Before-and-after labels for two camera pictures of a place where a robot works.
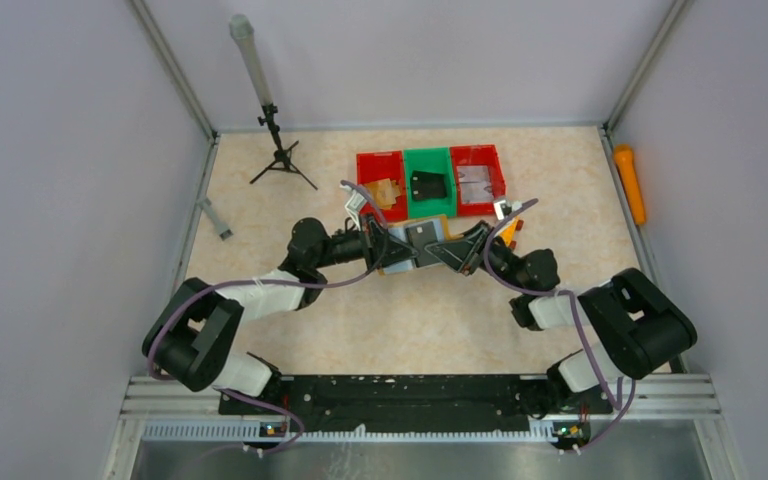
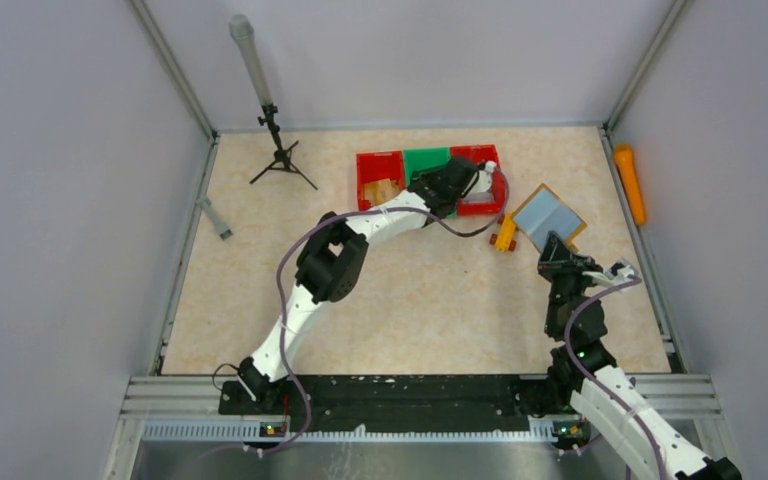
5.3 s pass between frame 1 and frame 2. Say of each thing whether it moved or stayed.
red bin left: stayed
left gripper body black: moved
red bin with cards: stayed
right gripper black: moved
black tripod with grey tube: stayed
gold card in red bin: stayed
